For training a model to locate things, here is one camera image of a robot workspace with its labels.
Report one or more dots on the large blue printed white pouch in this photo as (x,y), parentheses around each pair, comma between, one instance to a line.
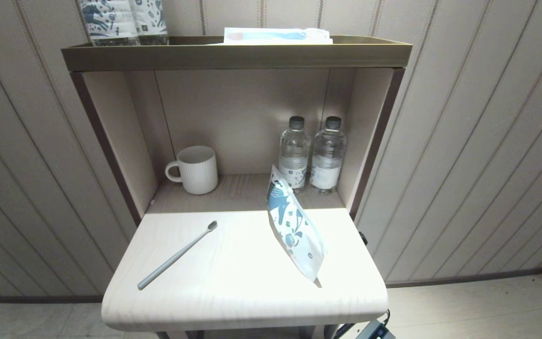
(106,21)

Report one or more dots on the white ribbed mug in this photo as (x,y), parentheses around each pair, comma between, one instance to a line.
(198,172)

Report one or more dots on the clear water bottle dotted label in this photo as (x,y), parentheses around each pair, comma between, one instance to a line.
(294,146)

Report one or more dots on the brown shelf tray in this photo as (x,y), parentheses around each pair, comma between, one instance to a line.
(233,56)

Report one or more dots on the grey toothbrush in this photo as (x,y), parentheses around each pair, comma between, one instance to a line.
(177,255)

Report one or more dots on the small blue printed white pouch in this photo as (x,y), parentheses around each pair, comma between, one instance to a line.
(151,19)

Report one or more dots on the flat white blue packet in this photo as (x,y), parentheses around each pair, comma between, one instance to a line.
(271,36)

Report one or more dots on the grey robot base chassis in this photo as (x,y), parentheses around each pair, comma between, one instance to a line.
(377,331)

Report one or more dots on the clear water bottle plain label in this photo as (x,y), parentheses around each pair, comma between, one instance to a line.
(327,155)

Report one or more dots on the white zip pouch blue horse print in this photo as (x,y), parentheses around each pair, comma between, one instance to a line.
(294,230)

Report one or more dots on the beige wooden shelf unit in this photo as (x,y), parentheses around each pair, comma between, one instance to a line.
(233,117)

